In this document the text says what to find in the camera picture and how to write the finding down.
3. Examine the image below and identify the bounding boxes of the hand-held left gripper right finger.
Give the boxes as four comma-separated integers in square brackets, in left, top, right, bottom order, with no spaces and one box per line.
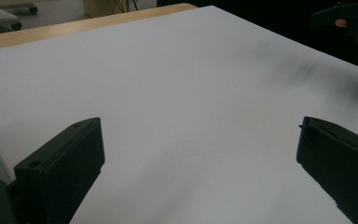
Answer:
[296,116,358,224]

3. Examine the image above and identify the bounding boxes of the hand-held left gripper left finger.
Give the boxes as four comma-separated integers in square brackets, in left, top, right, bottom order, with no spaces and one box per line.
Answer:
[8,117,106,224]

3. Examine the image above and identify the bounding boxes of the wooden table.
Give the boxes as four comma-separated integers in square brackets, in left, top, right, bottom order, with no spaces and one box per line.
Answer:
[0,3,199,52]

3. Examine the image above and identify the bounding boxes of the white board sheet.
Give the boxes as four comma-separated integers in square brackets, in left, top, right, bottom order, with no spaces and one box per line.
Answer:
[0,5,358,224]

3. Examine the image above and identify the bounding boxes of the black hanging desk cables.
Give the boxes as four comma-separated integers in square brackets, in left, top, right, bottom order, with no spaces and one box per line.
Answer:
[114,0,139,13]

